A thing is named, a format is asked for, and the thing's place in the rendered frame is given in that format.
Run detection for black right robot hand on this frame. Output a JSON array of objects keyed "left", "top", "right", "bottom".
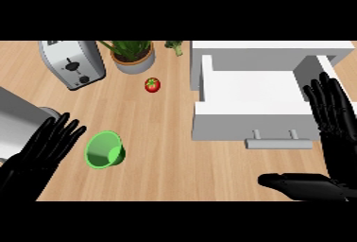
[{"left": 256, "top": 71, "right": 357, "bottom": 202}]

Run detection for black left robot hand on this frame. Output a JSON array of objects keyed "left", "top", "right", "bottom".
[{"left": 0, "top": 112, "right": 88, "bottom": 202}]

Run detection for green cup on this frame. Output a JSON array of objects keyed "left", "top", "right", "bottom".
[{"left": 84, "top": 130, "right": 126, "bottom": 170}]

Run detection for white open drawer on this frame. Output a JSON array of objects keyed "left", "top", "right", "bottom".
[{"left": 191, "top": 54, "right": 357, "bottom": 142}]

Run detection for white drawer cabinet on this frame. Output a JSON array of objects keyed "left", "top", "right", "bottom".
[{"left": 188, "top": 40, "right": 355, "bottom": 92}]

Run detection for grey metal appliance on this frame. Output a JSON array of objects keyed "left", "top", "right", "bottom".
[{"left": 0, "top": 86, "right": 63, "bottom": 164}]

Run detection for silver toaster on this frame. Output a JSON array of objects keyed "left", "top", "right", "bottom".
[{"left": 38, "top": 40, "right": 107, "bottom": 92}]

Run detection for red tomato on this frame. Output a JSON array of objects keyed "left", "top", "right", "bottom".
[{"left": 143, "top": 77, "right": 162, "bottom": 94}]

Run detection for potted green plant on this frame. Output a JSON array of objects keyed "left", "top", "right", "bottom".
[{"left": 94, "top": 40, "right": 157, "bottom": 76}]

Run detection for green broccoli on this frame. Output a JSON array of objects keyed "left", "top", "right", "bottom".
[{"left": 163, "top": 40, "right": 185, "bottom": 58}]

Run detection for grey drawer handle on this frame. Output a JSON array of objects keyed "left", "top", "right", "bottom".
[{"left": 243, "top": 129, "right": 314, "bottom": 150}]

